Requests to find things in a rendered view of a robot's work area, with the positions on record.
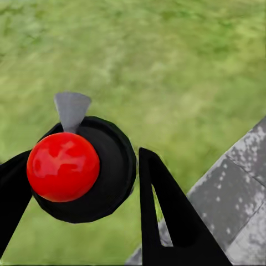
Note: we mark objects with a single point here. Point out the pesticide atomizer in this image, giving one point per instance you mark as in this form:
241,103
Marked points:
84,168

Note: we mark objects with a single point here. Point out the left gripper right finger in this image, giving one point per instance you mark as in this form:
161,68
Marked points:
193,244

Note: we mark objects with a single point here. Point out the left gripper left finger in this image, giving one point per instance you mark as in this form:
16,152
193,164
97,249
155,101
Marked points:
15,194

